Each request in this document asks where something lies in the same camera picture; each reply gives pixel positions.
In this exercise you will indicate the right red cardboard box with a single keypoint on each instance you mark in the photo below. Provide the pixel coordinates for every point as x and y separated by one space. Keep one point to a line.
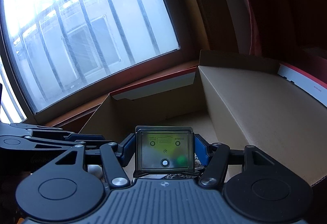
234 99

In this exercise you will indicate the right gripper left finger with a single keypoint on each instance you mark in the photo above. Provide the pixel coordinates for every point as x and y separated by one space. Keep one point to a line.
115 157

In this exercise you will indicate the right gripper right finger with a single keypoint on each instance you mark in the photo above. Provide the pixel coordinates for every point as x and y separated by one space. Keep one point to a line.
214 157

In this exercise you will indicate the transparent dark plastic tray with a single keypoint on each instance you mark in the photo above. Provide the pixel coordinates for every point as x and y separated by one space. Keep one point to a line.
164 150

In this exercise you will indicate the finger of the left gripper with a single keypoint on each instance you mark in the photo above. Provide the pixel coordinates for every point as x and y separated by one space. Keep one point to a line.
22 129
31 143

